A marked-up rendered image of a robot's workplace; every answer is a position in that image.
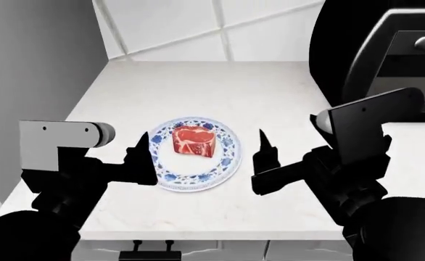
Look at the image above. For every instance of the left gripper pointed black finger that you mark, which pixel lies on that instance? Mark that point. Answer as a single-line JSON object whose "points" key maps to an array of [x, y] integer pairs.
{"points": [[140, 155]]}

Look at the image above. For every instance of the blue floral white plate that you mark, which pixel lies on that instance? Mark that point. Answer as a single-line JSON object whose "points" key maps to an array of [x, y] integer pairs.
{"points": [[198, 174]]}

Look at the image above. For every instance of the white base cabinet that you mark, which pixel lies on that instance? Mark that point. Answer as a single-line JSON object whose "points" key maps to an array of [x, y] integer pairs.
{"points": [[234, 251]]}

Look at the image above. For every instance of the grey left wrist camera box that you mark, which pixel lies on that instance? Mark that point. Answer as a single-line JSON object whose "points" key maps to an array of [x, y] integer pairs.
{"points": [[56, 141]]}

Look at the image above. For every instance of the dark right wrist camera box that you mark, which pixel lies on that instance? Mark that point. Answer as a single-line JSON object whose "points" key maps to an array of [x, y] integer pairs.
{"points": [[365, 122]]}

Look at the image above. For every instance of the black oven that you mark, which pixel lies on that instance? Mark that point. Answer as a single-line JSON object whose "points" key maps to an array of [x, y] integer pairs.
{"points": [[379, 79]]}

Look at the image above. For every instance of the raw red steak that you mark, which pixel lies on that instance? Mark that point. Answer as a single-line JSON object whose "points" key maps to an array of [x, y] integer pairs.
{"points": [[194, 141]]}

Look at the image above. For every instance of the right gripper pointed black finger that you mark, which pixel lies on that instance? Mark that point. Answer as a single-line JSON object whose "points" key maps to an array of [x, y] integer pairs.
{"points": [[267, 152]]}

